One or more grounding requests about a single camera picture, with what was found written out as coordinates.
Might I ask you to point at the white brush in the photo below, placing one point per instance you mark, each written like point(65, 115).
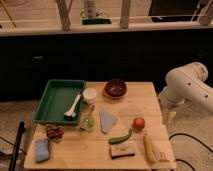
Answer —
point(70, 112)

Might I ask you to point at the blue folded cloth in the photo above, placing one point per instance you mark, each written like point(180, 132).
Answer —
point(42, 150)

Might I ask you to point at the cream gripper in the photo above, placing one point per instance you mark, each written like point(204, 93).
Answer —
point(168, 116)

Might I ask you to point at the black pole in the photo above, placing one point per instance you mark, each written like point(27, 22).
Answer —
point(21, 129)

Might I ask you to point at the green base stand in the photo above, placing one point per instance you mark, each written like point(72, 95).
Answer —
point(95, 21)

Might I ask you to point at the green cucumber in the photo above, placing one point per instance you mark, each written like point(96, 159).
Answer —
point(117, 140)

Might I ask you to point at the wooden table leg right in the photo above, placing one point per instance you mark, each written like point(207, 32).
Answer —
point(125, 12)

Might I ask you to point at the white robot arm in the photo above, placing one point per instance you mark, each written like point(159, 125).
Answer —
point(185, 83)

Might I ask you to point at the wooden table leg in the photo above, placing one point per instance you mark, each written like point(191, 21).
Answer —
point(125, 12)
point(63, 13)

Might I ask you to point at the bunch of red grapes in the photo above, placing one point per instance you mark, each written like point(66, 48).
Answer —
point(54, 132)

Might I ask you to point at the black box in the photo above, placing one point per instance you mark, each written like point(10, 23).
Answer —
point(172, 10)

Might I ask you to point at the wooden table leg left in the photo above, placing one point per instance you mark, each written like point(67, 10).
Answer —
point(63, 13)

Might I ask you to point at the light blue triangular cloth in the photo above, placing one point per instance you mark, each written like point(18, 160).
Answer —
point(108, 120)

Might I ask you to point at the green plastic tray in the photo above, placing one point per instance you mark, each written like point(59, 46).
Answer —
point(57, 99)

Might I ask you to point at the red apple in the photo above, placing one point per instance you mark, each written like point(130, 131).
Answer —
point(138, 123)

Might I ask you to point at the dark red bowl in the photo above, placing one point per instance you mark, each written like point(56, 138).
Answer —
point(115, 88)

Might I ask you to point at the white paper cup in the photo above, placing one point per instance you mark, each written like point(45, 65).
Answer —
point(89, 95)

